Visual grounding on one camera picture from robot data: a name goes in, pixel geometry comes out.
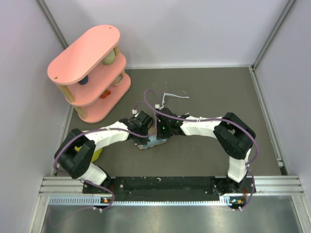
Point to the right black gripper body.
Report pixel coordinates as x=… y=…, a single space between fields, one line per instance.
x=164 y=131

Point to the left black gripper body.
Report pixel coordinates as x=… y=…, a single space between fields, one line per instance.
x=141 y=140

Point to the plaid glasses case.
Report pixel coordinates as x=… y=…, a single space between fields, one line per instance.
x=152 y=130

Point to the light blue cleaning cloth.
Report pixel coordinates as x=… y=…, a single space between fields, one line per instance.
x=154 y=141

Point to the white sunglasses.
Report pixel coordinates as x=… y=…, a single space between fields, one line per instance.
x=171 y=95

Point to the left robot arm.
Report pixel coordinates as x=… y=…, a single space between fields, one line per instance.
x=76 y=152

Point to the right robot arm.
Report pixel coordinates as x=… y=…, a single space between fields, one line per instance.
x=235 y=137

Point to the yellow-green dotted plate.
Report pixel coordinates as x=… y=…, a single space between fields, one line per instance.
x=97 y=154

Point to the orange object on shelf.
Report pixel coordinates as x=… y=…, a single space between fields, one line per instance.
x=105 y=94

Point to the small bowl on shelf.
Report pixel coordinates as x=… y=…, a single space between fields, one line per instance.
x=117 y=80

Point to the pink tiered wooden shelf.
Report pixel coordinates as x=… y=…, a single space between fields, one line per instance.
x=83 y=57

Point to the dark blue object on shelf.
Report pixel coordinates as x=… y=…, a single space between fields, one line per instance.
x=83 y=81

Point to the beige ball on shelf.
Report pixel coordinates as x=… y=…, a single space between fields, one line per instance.
x=109 y=59

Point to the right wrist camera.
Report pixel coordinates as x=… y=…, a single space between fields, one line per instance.
x=163 y=113

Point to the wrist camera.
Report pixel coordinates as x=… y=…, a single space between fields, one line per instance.
x=163 y=113
x=142 y=120

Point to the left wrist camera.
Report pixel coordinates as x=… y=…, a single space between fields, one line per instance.
x=142 y=120

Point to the aluminium frame rail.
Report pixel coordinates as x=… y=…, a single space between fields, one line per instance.
x=66 y=191

